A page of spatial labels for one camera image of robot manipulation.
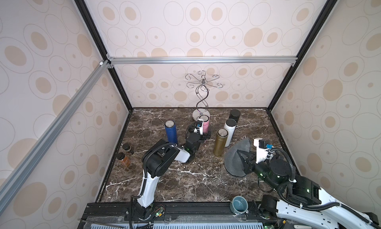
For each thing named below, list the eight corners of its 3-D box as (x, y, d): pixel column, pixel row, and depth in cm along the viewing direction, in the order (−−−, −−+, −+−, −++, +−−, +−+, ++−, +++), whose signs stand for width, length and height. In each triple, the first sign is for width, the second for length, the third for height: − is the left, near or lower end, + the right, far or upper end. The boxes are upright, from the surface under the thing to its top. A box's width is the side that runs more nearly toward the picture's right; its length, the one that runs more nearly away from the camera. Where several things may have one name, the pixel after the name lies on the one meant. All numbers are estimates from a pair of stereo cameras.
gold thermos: (213, 156, 95) (218, 138, 78) (212, 147, 100) (216, 127, 83) (223, 157, 95) (229, 138, 78) (221, 147, 100) (227, 127, 83)
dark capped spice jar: (128, 158, 95) (123, 150, 87) (127, 152, 97) (121, 144, 90) (135, 155, 96) (129, 147, 88) (133, 150, 99) (127, 141, 91)
